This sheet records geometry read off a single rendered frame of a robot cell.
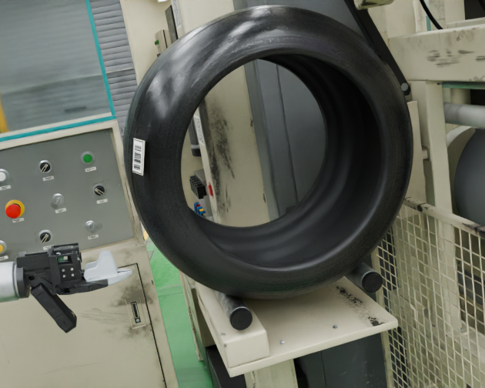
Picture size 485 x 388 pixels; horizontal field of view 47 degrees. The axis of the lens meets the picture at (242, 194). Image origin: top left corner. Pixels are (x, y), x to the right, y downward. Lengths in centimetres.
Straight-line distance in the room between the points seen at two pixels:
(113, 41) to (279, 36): 931
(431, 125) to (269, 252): 54
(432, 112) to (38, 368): 133
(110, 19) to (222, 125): 898
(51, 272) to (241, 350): 39
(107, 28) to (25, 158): 869
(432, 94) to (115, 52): 901
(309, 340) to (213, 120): 57
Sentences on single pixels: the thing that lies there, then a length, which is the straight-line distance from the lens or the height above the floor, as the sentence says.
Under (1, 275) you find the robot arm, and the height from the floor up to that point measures 107.
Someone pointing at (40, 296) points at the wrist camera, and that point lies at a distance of 115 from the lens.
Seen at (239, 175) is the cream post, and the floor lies 110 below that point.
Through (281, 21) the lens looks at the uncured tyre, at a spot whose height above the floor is 143.
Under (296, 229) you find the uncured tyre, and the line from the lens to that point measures 137.
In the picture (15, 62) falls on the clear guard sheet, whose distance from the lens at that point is 165.
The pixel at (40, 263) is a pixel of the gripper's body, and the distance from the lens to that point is 113.
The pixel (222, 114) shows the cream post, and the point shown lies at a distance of 137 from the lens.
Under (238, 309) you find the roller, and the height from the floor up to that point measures 92.
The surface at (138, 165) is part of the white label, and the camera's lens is 99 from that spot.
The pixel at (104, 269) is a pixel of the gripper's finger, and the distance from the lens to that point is 113.
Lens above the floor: 140
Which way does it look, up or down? 14 degrees down
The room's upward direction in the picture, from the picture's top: 10 degrees counter-clockwise
